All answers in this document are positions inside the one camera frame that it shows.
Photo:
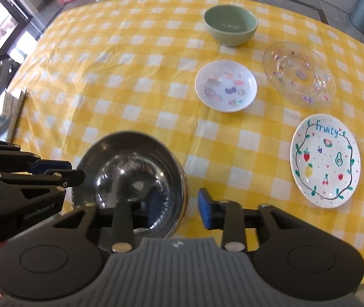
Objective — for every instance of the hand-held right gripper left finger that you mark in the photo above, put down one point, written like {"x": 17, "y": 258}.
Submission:
{"x": 121, "y": 227}

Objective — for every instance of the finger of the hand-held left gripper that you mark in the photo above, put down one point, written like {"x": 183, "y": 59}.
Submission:
{"x": 50, "y": 165}
{"x": 69, "y": 178}

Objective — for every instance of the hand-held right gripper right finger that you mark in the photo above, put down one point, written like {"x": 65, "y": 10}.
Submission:
{"x": 206, "y": 209}

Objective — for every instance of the stainless steel bowl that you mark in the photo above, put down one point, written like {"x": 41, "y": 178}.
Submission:
{"x": 121, "y": 166}

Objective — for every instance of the small white sticker plate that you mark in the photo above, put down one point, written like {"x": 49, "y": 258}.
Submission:
{"x": 226, "y": 86}

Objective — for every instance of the white fruit-painted plate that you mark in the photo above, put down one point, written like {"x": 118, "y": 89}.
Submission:
{"x": 324, "y": 163}

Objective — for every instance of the clear glass sticker plate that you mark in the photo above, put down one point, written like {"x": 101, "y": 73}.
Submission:
{"x": 298, "y": 73}

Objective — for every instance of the green ceramic bowl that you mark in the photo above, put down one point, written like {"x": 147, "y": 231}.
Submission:
{"x": 230, "y": 19}

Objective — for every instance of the white cardboard box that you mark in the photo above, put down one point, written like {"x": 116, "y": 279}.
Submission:
{"x": 4, "y": 112}

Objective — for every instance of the yellow checkered tablecloth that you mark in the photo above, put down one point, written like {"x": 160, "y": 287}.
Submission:
{"x": 130, "y": 80}

